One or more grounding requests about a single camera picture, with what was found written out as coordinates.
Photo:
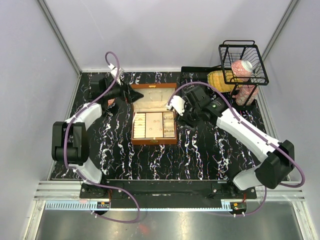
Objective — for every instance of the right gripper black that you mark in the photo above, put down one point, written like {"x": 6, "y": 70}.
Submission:
{"x": 184, "y": 120}

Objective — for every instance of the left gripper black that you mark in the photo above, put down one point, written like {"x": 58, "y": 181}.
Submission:
{"x": 129, "y": 96}

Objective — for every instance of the brown jewelry box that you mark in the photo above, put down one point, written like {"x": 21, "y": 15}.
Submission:
{"x": 156, "y": 96}

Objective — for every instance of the brown jewelry tray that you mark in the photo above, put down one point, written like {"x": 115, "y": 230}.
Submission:
{"x": 154, "y": 125}

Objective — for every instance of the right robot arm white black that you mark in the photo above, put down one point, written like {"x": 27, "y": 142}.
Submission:
{"x": 275, "y": 157}

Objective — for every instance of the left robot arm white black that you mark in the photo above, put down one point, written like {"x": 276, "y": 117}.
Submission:
{"x": 70, "y": 141}

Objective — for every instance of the red patterned bowl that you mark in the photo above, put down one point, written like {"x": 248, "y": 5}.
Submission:
{"x": 111, "y": 101}

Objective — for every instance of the black flat drain tray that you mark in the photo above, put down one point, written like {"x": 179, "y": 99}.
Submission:
{"x": 199, "y": 74}

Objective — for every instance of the yellow woven plate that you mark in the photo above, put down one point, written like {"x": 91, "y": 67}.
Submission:
{"x": 216, "y": 79}

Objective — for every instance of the pink patterned cup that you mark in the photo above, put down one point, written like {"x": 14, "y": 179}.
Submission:
{"x": 246, "y": 95}

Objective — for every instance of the pink patterned bowl in rack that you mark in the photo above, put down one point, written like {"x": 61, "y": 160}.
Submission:
{"x": 242, "y": 68}

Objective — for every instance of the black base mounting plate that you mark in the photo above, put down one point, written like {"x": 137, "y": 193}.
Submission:
{"x": 167, "y": 194}

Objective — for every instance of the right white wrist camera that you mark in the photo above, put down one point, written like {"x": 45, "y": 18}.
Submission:
{"x": 176, "y": 103}

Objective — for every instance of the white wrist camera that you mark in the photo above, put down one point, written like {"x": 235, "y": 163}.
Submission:
{"x": 116, "y": 73}
{"x": 176, "y": 103}

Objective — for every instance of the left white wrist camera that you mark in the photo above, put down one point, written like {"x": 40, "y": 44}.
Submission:
{"x": 116, "y": 73}

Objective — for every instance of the black wire dish rack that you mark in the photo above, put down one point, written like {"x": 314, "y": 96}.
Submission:
{"x": 233, "y": 50}

